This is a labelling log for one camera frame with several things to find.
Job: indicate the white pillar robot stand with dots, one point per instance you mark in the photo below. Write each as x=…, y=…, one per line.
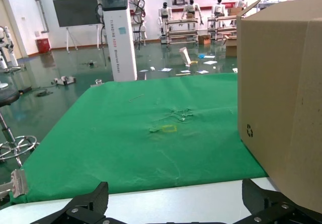
x=120, y=45

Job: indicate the white humanoid robot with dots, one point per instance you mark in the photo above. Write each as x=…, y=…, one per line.
x=242, y=2
x=164, y=13
x=219, y=7
x=6, y=50
x=191, y=8

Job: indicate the small brown floor carton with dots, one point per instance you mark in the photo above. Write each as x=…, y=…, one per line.
x=204, y=39

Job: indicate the metal cloth clamp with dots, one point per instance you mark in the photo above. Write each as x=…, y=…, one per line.
x=97, y=83
x=19, y=183

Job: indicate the open brown cardboard box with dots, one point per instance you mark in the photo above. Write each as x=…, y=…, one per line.
x=279, y=95

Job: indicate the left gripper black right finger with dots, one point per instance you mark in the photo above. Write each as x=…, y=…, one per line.
x=266, y=206

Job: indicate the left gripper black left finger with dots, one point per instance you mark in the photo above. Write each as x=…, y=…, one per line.
x=83, y=209

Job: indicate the green table cloth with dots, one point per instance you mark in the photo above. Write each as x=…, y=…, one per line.
x=141, y=146

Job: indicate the upright tan paper carton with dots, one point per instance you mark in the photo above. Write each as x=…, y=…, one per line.
x=185, y=56

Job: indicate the metal roller rack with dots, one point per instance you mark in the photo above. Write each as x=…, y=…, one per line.
x=222, y=27
x=181, y=31

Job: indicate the red box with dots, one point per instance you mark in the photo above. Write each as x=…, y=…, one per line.
x=43, y=45

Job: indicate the black stool with chrome base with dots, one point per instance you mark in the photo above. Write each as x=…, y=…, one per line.
x=8, y=96

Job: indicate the dark display screen on stand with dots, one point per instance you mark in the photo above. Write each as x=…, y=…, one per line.
x=75, y=11

